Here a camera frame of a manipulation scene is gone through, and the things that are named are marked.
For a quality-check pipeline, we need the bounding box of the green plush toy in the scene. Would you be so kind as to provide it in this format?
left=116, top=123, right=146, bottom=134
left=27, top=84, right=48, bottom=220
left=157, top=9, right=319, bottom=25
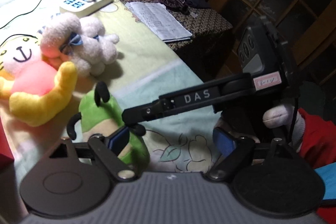
left=67, top=81, right=150, bottom=172

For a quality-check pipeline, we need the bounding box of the white plush bunny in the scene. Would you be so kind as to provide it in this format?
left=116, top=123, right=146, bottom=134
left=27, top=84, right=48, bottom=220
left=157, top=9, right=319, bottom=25
left=68, top=16, right=120, bottom=77
left=38, top=12, right=81, bottom=59

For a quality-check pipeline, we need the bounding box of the yellow tiger plush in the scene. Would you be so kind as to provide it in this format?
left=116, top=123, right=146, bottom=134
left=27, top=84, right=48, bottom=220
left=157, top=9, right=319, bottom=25
left=1, top=35, right=77, bottom=127

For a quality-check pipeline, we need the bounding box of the white gloved hand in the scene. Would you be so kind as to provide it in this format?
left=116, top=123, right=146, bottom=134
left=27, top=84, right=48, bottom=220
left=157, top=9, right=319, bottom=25
left=262, top=103, right=306, bottom=152

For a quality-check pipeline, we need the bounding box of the patterned brown cloth cabinet top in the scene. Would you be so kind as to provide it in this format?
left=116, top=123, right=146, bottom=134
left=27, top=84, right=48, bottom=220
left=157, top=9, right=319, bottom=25
left=115, top=0, right=234, bottom=51

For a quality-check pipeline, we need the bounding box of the red cardboard box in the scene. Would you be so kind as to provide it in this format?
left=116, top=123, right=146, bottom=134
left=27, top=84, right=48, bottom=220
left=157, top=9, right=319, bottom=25
left=0, top=122, right=14, bottom=171

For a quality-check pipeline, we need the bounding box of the open paper notebook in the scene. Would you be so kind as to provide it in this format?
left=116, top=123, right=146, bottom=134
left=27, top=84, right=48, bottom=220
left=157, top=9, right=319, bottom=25
left=125, top=2, right=193, bottom=43

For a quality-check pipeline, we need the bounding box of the black charger cable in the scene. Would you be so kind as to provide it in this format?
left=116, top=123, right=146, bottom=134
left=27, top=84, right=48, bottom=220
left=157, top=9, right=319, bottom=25
left=0, top=0, right=59, bottom=47

